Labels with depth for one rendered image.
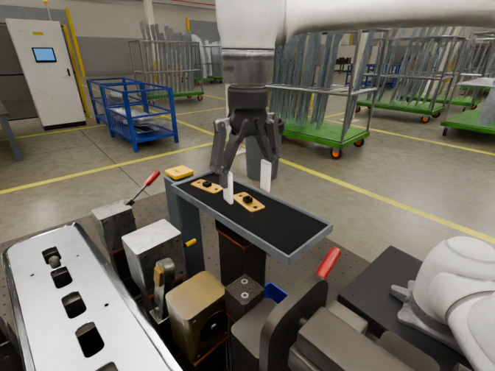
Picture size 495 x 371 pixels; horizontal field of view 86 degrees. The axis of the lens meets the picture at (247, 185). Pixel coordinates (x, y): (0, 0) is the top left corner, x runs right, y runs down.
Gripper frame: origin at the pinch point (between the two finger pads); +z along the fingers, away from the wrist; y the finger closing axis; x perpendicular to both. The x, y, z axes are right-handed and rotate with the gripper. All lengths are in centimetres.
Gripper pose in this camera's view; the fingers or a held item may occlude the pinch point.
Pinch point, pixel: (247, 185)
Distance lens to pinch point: 57.4
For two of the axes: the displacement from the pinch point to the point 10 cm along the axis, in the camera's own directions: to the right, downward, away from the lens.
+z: 0.0, 8.9, 4.5
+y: -8.4, 2.4, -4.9
